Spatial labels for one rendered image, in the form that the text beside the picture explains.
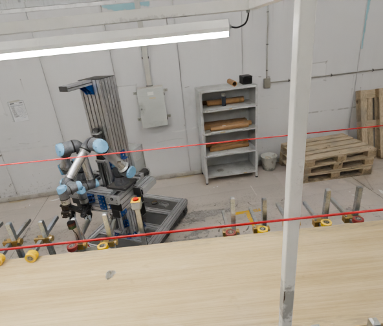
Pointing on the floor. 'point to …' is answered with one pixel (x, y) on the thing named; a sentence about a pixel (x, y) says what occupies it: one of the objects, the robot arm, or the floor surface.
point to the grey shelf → (240, 156)
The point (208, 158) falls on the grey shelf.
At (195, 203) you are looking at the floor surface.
